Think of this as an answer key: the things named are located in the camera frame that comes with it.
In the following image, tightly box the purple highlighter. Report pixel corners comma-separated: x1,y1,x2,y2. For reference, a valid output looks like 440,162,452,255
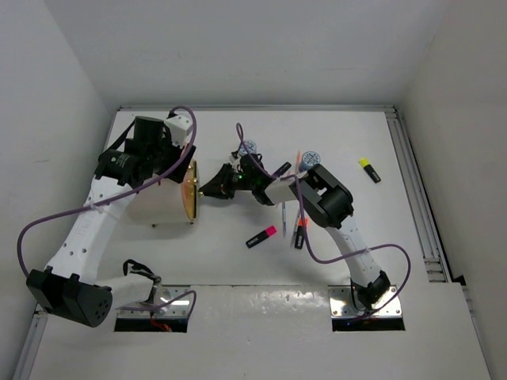
273,161,292,177

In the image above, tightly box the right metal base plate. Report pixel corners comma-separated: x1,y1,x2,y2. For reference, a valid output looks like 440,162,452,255
329,286,402,320

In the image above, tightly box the pink highlighter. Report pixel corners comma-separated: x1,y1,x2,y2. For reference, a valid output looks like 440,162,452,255
246,226,277,249

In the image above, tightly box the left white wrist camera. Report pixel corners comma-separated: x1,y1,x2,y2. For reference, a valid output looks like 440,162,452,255
164,114,193,146

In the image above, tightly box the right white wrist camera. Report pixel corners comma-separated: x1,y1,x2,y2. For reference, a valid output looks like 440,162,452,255
230,154,241,165

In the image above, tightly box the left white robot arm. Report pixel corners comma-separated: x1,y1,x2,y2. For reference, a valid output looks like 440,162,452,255
25,111,196,328

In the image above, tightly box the blue tape jar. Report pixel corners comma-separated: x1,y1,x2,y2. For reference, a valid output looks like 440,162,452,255
299,150,322,172
238,139,257,157

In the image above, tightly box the orange highlighter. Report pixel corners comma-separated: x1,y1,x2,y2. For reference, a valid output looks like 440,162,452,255
294,218,308,249

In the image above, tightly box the round drawer cabinet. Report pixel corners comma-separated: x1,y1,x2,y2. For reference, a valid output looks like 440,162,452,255
127,159,199,226

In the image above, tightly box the right grey pen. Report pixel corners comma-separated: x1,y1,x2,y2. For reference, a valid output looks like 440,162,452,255
291,211,302,249

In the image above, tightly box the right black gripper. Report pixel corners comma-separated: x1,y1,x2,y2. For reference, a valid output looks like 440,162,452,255
201,162,256,200

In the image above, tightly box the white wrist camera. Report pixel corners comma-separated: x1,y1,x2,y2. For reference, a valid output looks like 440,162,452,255
230,154,241,165
164,114,193,146

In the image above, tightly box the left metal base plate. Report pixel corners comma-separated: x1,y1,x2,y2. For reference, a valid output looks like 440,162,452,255
116,285,193,320

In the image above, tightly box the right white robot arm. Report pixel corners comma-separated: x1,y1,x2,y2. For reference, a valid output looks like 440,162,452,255
200,154,391,312

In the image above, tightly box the metal base plate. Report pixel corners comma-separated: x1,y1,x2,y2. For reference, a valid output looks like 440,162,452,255
116,285,193,320
329,286,402,320

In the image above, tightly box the upper red pen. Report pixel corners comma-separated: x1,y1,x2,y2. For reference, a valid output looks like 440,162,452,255
295,150,301,173

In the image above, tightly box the left blue pen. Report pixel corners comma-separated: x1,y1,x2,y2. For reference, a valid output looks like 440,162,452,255
281,202,287,238

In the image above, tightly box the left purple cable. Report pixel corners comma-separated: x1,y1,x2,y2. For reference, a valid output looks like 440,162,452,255
17,105,198,312

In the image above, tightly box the yellow highlighter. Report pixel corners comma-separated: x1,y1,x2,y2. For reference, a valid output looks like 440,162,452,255
359,158,381,184

